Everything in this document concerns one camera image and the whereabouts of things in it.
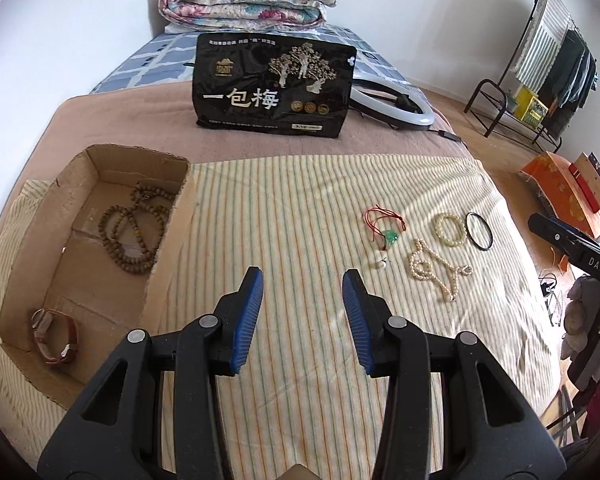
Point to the yellow striped cloth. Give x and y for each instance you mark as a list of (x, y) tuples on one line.
[(301, 397)]

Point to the red book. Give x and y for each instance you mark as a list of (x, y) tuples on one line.
[(586, 171)]

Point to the striped hanging towel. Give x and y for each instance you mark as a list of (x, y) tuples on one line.
[(541, 43)]

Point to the dark hanging clothes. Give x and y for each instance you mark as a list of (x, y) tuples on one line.
[(567, 86)]

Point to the brown leather strap watch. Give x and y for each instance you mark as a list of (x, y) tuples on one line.
[(55, 336)]

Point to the red cord jade pendant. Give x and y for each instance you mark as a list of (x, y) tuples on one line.
[(385, 225)]

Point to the yellow box on rack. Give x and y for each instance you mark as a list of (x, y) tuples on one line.
[(526, 106)]

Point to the brown blanket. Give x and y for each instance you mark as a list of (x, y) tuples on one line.
[(162, 118)]

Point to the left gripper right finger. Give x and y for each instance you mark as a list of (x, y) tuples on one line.
[(452, 412)]

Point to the blue checkered bed sheet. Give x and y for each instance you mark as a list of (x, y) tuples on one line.
[(171, 57)]

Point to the black snack bag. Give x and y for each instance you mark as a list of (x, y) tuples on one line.
[(272, 83)]

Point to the white ring light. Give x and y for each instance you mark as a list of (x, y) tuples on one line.
[(398, 106)]

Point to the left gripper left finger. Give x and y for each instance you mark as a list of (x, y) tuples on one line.
[(151, 411)]

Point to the open cardboard box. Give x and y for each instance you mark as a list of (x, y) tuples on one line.
[(62, 265)]

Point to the black clothes rack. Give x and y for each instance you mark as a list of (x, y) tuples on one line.
[(488, 104)]

